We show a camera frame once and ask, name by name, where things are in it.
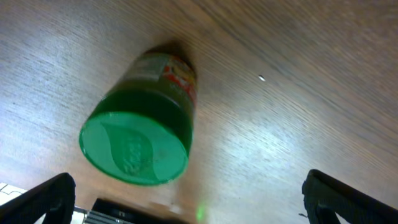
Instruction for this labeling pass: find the green lid red label jar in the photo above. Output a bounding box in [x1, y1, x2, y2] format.
[79, 52, 197, 185]

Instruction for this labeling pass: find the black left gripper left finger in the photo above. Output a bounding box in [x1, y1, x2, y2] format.
[1, 172, 76, 224]

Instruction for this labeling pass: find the black device at table edge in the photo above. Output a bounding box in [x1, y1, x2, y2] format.
[83, 198, 187, 224]

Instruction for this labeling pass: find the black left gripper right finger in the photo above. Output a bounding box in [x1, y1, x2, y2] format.
[302, 169, 397, 224]

